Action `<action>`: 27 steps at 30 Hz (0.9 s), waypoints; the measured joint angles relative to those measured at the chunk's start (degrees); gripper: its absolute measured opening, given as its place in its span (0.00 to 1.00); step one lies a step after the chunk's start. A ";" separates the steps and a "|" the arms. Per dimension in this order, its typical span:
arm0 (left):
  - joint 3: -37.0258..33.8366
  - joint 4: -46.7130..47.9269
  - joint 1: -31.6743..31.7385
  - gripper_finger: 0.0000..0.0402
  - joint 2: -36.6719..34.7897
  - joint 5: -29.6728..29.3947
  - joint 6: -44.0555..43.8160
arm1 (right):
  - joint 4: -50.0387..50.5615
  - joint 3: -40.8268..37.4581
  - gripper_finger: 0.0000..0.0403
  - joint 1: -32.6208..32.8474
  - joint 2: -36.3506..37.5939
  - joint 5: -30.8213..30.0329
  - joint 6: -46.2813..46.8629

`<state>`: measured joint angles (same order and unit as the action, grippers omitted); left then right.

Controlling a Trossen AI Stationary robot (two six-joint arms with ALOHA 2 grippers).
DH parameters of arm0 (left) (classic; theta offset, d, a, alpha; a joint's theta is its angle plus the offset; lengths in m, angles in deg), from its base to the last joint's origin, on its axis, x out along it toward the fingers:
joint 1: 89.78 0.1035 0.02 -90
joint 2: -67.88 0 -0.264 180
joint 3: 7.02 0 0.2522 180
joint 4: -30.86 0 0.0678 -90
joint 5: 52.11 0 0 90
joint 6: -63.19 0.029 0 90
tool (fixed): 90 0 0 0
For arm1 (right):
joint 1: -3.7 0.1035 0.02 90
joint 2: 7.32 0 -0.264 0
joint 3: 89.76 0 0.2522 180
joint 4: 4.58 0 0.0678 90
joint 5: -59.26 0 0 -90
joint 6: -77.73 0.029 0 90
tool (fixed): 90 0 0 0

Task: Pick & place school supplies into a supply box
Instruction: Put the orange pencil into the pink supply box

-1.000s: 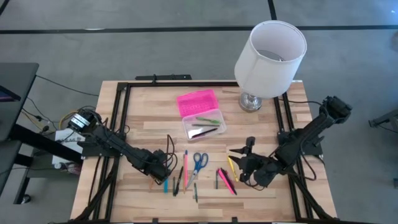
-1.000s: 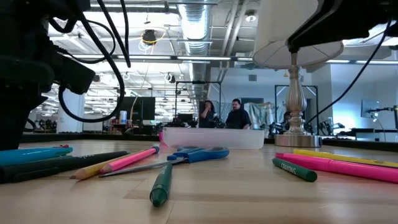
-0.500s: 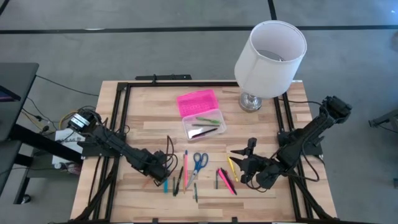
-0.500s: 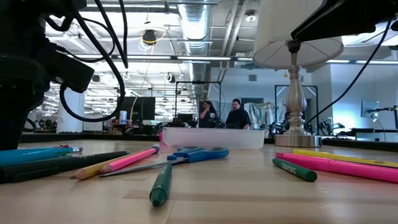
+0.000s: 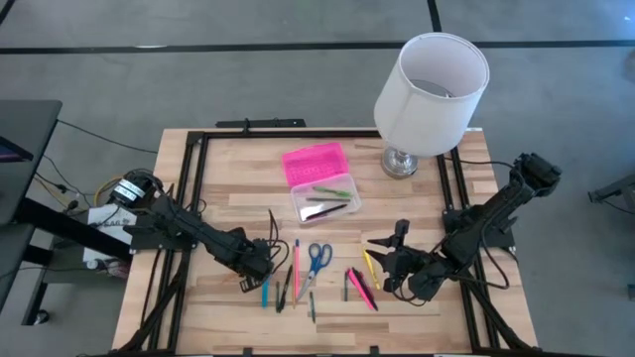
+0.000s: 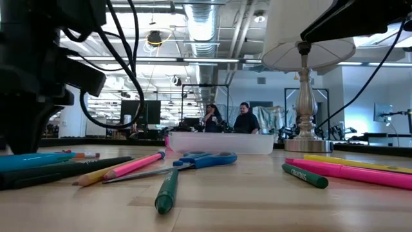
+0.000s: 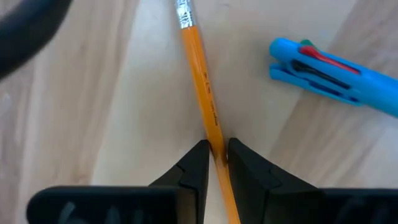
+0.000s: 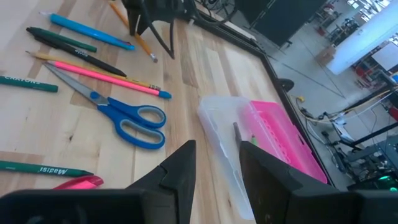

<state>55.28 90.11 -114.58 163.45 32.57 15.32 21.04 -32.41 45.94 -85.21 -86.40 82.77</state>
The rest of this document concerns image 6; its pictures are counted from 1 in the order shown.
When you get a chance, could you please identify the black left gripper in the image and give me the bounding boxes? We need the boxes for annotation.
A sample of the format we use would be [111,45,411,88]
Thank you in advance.
[0,41,75,155]

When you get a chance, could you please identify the blue marker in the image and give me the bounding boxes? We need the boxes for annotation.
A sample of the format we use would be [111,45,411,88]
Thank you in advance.
[0,152,77,172]

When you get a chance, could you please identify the dark green crayon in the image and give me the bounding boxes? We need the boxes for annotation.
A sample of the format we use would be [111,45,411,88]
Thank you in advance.
[38,160,80,169]

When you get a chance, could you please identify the black pen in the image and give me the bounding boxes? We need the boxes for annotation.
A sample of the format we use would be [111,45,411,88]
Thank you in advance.
[0,156,135,191]

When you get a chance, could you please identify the yellow pencil with green ferrule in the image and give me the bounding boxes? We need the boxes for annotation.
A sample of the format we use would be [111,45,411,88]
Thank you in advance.
[71,157,147,187]

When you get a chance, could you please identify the pink pencil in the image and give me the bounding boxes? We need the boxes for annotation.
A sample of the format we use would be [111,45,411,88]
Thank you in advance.
[102,151,166,180]

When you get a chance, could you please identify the blue-handled scissors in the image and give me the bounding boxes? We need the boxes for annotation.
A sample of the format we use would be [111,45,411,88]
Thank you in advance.
[102,151,238,184]

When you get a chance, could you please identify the pink-lidded clear plastic pencil box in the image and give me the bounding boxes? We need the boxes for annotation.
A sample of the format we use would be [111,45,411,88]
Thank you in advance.
[164,131,274,155]

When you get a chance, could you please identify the yellow highlighter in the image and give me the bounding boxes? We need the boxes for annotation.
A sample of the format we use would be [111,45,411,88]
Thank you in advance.
[303,154,412,175]

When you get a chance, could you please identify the pink highlighter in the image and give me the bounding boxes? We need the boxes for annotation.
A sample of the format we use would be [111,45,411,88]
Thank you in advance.
[285,157,412,190]

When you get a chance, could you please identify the black computer monitor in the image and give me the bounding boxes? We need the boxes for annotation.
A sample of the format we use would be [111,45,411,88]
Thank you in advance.
[120,99,162,126]

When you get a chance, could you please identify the person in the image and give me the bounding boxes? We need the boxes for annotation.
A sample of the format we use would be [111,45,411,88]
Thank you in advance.
[202,103,223,133]
[233,102,261,135]

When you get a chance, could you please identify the white-shade silver table lamp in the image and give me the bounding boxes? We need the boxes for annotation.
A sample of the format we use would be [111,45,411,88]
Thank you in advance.
[262,0,357,153]

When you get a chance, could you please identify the lit computer monitor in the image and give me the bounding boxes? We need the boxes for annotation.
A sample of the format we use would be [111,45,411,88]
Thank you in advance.
[373,102,395,123]

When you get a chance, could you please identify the black aluminium table frame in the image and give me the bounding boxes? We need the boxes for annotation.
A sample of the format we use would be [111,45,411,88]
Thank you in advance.
[0,137,412,159]

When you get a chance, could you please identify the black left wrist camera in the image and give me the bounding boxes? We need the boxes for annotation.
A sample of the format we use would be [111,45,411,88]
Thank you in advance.
[51,51,108,97]

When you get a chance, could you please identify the black ceiling-mounted camera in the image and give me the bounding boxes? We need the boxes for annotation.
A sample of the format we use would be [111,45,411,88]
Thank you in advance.
[146,30,164,46]

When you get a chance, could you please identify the black aluminium rig frame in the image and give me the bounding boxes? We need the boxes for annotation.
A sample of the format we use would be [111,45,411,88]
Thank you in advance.
[284,87,330,130]
[181,83,230,125]

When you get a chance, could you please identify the silver ventilation duct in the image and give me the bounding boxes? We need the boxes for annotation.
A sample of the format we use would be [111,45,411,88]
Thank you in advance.
[183,0,226,107]

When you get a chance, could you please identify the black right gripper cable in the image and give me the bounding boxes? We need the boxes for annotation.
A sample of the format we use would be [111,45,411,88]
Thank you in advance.
[315,17,406,131]

